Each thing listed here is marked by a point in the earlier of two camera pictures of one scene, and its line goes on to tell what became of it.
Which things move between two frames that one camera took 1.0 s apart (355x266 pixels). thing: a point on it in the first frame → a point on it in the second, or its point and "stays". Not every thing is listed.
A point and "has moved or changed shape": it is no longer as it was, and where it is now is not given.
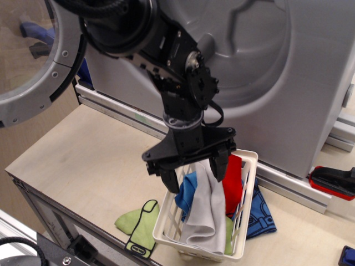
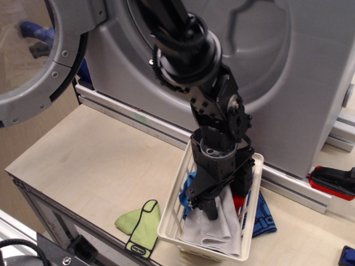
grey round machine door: x=42 y=44 stays
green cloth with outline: x=141 y=225 stays
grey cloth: x=204 y=228 has moved or changed shape
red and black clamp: x=339 y=183 stays
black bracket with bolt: x=81 y=253 stays
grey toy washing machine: x=286 y=68 stays
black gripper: x=182 y=144 → x=216 y=159
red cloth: x=232 y=185 has moved or changed shape
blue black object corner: x=347 y=256 stays
